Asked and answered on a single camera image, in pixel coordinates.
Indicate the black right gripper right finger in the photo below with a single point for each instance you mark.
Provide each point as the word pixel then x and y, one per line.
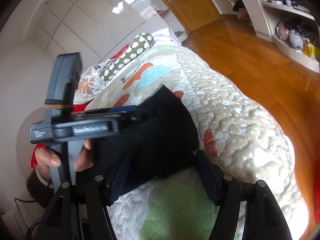
pixel 263 216

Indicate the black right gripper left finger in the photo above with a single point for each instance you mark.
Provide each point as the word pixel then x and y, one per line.
pixel 80 211

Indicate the black pants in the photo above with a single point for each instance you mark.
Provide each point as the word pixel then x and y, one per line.
pixel 159 142

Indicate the person's left hand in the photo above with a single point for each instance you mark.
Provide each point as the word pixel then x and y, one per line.
pixel 83 162

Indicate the red long pillow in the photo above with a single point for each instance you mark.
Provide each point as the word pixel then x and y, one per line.
pixel 39 151

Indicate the white floral pillow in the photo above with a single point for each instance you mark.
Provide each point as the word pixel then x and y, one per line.
pixel 90 84

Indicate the heart patterned quilt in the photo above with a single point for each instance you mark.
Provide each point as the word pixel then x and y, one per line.
pixel 236 132

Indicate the red gift box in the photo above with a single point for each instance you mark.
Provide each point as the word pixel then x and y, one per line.
pixel 317 191

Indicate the red pillow behind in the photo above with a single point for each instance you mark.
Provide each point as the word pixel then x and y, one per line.
pixel 119 53

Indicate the glossy white wardrobe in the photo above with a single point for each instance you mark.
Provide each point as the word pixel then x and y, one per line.
pixel 98 29

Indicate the green white bolster pillow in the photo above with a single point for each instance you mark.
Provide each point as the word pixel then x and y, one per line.
pixel 140 44

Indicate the white bed sheet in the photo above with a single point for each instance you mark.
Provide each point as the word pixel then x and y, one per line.
pixel 163 37

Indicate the wooden door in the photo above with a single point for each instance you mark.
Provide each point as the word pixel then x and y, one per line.
pixel 193 14

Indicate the yellow bottle on shelf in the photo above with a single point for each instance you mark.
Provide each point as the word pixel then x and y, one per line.
pixel 308 48

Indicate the beige shelf unit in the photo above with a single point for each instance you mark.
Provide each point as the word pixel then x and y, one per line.
pixel 287 24

